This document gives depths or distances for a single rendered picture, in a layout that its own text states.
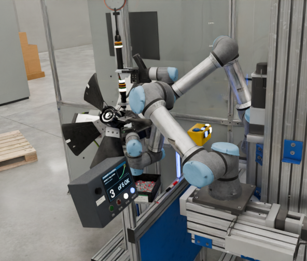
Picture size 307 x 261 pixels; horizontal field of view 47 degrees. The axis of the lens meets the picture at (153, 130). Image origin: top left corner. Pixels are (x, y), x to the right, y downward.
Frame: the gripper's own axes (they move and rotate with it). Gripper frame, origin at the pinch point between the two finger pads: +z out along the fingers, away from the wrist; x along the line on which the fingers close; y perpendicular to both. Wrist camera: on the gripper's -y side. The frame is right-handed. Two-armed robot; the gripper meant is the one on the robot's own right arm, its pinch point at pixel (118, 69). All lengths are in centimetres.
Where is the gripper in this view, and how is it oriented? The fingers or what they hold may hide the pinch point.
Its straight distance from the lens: 211.3
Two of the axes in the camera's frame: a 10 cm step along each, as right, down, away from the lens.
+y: 0.6, 9.3, 3.5
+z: -9.4, -0.7, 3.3
